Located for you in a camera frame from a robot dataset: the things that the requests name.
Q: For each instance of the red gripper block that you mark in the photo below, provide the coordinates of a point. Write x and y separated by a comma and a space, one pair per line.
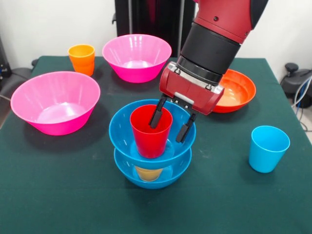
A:
190, 93

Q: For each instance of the red plastic cup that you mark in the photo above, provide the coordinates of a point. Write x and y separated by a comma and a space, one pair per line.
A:
151, 141

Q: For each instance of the blue plastic bowl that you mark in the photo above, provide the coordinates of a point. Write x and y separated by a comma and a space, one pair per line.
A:
119, 131
124, 170

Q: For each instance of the yellow plastic cup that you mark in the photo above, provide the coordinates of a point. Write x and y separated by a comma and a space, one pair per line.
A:
148, 174

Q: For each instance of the pink plastic bowl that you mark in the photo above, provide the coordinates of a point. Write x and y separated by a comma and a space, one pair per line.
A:
131, 53
36, 97

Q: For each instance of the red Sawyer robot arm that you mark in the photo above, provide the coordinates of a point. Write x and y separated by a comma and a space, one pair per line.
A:
214, 44

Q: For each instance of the red-orange plastic bowl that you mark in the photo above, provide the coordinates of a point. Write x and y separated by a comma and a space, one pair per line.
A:
239, 95

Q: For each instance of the dark green table cloth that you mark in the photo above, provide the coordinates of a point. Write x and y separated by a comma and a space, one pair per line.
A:
219, 195

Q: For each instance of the light blue plastic cup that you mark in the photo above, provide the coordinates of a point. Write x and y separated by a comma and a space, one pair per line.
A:
268, 151

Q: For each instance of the orange plastic cup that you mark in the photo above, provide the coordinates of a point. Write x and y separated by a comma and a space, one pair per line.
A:
81, 61

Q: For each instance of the black upright post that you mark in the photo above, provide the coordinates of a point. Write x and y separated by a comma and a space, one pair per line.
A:
151, 17

